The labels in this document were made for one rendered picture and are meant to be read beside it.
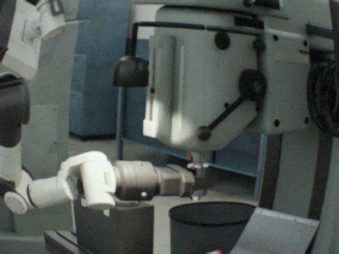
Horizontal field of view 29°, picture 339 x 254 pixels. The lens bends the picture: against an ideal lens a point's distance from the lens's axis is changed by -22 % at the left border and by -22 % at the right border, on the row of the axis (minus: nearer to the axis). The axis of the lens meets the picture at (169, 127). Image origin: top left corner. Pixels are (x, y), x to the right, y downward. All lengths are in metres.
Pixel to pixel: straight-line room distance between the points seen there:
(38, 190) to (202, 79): 0.46
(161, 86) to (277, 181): 0.57
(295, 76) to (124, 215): 0.59
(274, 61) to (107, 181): 0.45
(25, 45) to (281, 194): 0.87
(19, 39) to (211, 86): 0.48
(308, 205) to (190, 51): 0.61
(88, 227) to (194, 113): 0.62
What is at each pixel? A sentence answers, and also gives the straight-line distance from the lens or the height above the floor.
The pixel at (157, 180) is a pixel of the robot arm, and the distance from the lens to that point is 1.70.
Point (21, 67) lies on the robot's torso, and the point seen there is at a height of 1.49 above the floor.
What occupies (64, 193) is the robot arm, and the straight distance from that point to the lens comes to 1.70.
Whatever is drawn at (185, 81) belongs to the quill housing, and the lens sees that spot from 1.63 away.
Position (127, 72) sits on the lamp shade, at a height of 1.48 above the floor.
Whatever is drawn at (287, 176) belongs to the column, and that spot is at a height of 1.18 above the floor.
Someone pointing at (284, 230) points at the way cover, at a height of 1.03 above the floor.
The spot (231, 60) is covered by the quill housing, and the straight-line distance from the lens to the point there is 1.65.
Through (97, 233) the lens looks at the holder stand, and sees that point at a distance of 2.08.
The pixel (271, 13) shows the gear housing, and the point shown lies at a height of 1.64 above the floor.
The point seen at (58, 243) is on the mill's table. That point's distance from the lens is 2.19.
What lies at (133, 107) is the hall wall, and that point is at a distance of 9.28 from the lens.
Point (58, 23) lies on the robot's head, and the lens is 1.65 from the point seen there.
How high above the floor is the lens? 1.62
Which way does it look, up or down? 9 degrees down
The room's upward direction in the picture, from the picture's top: 3 degrees clockwise
